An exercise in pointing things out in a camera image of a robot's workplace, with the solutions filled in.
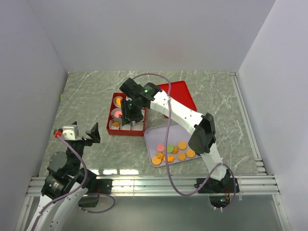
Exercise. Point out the dotted round biscuit right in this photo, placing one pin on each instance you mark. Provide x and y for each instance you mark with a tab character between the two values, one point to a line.
190	153

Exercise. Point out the red box lid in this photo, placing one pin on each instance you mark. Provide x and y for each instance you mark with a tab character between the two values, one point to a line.
180	92

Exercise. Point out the dotted round biscuit middle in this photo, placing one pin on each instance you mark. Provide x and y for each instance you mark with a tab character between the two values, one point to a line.
182	145

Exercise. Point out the green round cookie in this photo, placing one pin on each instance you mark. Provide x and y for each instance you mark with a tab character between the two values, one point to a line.
170	148

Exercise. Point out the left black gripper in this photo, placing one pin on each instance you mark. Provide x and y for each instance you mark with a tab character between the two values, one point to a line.
93	133

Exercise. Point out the plain orange round cookie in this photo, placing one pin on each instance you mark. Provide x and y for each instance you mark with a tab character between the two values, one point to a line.
181	156

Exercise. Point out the dotted round biscuit left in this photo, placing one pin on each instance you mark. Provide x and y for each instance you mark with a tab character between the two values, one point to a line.
156	161

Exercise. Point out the red cookie box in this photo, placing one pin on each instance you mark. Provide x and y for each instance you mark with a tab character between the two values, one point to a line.
137	131

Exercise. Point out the pink round cookie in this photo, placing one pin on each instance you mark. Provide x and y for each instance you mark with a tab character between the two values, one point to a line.
160	147
117	114

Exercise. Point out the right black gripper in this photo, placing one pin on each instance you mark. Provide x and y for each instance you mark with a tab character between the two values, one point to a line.
126	115

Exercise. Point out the dotted round biscuit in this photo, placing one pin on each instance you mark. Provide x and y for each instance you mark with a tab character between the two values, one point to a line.
156	161
190	153
182	145

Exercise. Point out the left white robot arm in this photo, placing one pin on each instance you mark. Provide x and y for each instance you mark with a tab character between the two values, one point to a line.
69	185

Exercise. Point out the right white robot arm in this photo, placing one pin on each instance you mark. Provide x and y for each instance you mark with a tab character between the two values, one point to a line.
200	127

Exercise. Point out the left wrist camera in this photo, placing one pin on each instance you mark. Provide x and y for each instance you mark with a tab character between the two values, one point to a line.
66	134

